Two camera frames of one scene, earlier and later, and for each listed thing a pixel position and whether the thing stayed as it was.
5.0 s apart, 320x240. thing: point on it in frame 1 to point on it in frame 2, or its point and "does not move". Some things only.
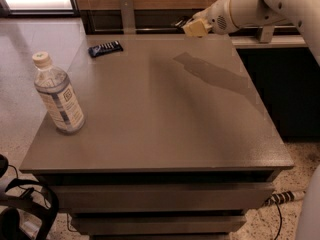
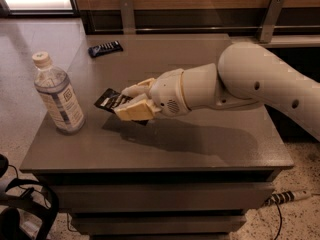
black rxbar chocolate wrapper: (182, 21) to (112, 99)
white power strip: (284, 197) does not move
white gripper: (218, 18) to (167, 92)
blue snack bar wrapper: (105, 48) does not move
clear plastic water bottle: (55, 86) does not move
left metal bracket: (128, 16) does not move
